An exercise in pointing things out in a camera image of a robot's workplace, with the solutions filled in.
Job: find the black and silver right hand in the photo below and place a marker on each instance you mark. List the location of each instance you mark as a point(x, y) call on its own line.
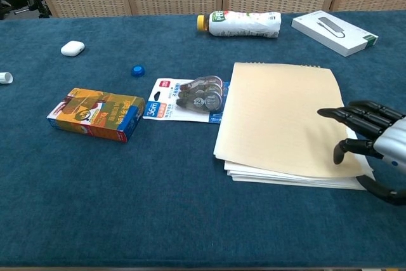
point(390, 137)

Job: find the spiral-bound notepad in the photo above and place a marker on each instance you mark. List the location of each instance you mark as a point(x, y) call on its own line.
point(279, 118)

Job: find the white usb hub box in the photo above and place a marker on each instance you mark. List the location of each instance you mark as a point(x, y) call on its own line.
point(333, 31)

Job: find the white bottle yellow cap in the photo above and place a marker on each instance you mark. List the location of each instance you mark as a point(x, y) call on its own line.
point(244, 25)

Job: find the correction tape blister pack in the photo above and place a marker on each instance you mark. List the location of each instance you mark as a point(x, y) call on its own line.
point(190, 103)

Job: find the blue bottle cap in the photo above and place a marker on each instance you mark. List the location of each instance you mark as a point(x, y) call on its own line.
point(138, 70)

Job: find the dark blue table cloth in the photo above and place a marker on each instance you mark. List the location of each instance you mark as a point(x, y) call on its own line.
point(127, 204)

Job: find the orange and blue carton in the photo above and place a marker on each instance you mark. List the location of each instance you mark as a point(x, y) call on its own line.
point(95, 114)

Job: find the white earbud case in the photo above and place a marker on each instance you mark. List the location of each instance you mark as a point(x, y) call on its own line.
point(73, 48)

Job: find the white glue stick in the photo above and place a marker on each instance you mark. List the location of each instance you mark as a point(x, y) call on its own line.
point(4, 78)

